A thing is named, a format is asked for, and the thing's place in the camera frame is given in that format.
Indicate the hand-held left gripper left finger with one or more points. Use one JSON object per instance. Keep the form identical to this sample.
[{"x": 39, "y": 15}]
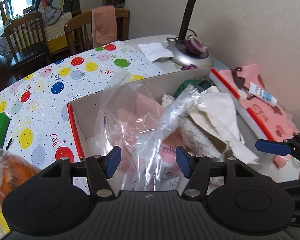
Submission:
[{"x": 113, "y": 162}]

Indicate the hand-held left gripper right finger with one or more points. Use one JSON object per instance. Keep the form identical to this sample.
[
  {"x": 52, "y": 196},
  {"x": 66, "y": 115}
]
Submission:
[{"x": 185, "y": 161}]

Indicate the panda print packet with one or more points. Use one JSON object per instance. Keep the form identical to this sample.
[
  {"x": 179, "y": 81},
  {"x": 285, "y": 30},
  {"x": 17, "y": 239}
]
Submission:
[{"x": 172, "y": 180}]

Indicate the fuzzy white towel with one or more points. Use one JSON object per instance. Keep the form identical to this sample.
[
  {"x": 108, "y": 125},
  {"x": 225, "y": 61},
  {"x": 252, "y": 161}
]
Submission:
[{"x": 197, "y": 137}]

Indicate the red cardboard box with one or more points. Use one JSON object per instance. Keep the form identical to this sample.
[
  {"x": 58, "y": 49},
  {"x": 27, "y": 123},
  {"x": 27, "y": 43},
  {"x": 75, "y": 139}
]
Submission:
[{"x": 90, "y": 120}]

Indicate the pink cloth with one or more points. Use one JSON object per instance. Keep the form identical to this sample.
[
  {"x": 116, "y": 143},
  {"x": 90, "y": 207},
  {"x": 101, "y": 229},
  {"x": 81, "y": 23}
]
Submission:
[{"x": 130, "y": 115}]

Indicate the clear plastic zip bag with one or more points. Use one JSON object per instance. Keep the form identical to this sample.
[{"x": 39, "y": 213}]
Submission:
[{"x": 175, "y": 110}]

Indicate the cream cloth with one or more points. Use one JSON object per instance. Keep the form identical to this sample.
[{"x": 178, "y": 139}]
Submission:
[{"x": 220, "y": 110}]

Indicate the pink printed bag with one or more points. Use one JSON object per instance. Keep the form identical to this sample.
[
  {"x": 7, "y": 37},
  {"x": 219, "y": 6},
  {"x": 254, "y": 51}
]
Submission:
[{"x": 265, "y": 116}]

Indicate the red box lid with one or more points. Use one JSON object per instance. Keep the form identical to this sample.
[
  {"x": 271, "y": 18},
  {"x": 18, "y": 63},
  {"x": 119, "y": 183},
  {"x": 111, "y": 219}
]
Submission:
[{"x": 242, "y": 110}]

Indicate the white blue tube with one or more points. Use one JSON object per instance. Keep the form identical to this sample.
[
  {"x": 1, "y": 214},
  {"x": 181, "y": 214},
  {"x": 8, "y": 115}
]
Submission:
[{"x": 262, "y": 93}]

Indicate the balloon print tablecloth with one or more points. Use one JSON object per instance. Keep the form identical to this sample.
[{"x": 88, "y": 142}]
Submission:
[{"x": 65, "y": 92}]

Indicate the orange drink bottle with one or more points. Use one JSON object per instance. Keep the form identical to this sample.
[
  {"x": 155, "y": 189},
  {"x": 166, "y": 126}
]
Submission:
[{"x": 15, "y": 177}]

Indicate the silver desk lamp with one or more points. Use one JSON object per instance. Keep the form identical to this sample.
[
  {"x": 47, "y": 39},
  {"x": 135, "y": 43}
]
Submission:
[{"x": 200, "y": 58}]

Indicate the white tissue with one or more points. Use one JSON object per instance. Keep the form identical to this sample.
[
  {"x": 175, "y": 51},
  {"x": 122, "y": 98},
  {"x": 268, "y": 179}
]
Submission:
[{"x": 153, "y": 51}]

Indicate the pink towel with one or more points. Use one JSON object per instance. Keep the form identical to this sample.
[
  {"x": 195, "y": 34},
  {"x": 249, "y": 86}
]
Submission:
[{"x": 103, "y": 25}]

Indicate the slatted wooden chair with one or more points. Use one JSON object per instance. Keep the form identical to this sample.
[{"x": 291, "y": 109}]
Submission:
[{"x": 27, "y": 52}]

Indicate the green sofa with cover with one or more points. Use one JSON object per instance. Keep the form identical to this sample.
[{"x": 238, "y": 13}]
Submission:
[{"x": 62, "y": 22}]

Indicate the grey clothes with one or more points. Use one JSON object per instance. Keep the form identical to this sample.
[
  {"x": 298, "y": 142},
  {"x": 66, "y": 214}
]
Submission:
[{"x": 51, "y": 16}]

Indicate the white cloth bundle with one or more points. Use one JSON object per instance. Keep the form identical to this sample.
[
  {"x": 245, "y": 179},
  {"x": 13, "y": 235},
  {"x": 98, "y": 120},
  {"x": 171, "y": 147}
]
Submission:
[{"x": 3, "y": 46}]

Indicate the red cushion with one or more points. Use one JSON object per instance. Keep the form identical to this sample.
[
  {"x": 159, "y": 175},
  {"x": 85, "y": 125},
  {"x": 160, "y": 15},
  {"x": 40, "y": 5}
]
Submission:
[{"x": 44, "y": 5}]

